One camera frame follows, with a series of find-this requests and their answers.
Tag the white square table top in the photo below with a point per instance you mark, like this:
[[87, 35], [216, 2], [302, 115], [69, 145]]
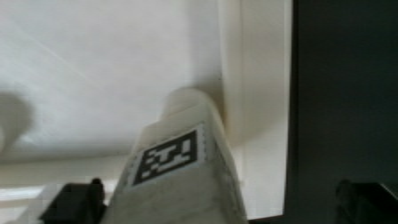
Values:
[[97, 55]]

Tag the white table leg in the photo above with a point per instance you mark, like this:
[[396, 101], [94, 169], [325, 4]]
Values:
[[177, 187]]

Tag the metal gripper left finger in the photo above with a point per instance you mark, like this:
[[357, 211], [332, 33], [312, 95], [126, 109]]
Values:
[[76, 207]]

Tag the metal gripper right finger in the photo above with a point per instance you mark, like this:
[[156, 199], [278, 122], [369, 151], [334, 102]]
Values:
[[366, 203]]

